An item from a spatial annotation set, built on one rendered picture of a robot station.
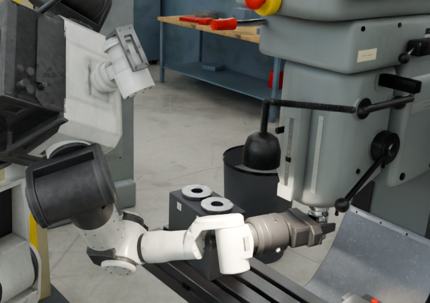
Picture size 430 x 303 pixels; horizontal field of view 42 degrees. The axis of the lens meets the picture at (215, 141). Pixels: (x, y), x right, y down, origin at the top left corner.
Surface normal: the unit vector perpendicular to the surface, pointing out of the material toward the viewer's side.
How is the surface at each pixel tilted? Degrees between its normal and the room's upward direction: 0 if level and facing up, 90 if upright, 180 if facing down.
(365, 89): 90
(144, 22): 90
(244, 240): 67
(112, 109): 59
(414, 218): 90
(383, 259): 63
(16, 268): 81
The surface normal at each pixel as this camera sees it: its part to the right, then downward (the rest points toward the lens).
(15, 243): 0.13, -0.92
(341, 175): 0.22, 0.34
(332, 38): -0.75, 0.19
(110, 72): -0.51, 0.26
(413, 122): 0.65, 0.29
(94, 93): 0.76, -0.31
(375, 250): -0.67, -0.25
